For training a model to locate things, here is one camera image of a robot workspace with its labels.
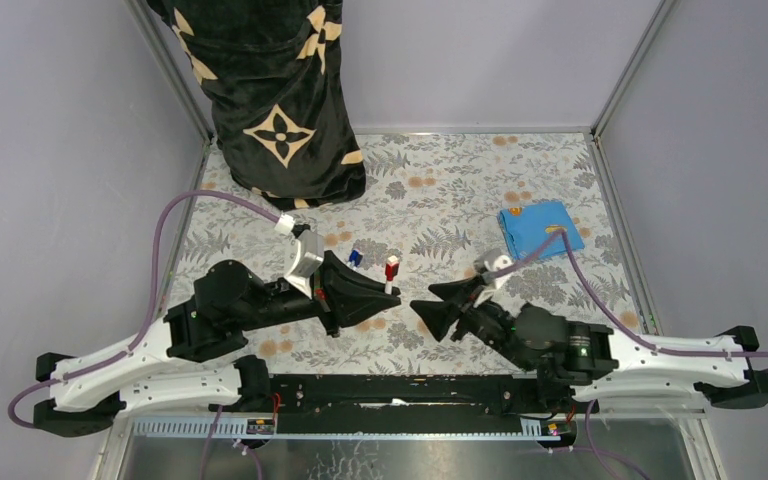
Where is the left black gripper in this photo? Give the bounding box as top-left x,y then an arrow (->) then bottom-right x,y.
237,249 -> 402,338

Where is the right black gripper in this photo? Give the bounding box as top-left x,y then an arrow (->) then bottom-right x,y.
407,274 -> 530,372

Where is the red pen cap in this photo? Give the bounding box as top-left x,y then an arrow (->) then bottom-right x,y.
385,255 -> 400,282

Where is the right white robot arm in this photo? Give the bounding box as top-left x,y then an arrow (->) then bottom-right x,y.
410,276 -> 768,412

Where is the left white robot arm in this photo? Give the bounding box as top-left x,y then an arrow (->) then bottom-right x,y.
31,251 -> 401,438

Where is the floral table mat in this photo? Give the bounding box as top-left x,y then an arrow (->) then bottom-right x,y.
152,132 -> 650,376

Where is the blue folded cloth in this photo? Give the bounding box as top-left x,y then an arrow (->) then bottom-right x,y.
497,201 -> 584,260

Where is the black gold patterned robe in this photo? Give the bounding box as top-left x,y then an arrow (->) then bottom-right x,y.
148,1 -> 367,211

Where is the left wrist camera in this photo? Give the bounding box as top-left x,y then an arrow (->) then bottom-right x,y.
274,213 -> 324,299

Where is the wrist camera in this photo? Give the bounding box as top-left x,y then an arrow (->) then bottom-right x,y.
473,249 -> 514,290
274,213 -> 324,299

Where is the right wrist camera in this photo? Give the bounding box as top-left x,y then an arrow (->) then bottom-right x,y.
473,249 -> 514,290

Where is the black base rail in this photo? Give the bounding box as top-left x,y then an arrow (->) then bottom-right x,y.
208,373 -> 571,436

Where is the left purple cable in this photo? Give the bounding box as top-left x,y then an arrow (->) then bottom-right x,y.
7,190 -> 293,431

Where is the purple cable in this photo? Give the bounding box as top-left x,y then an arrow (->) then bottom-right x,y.
489,229 -> 768,480
7,190 -> 293,431

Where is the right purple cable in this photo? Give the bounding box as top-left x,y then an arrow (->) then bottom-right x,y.
489,229 -> 768,480

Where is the slotted cable duct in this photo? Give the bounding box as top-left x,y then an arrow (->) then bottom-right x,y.
132,413 -> 577,441

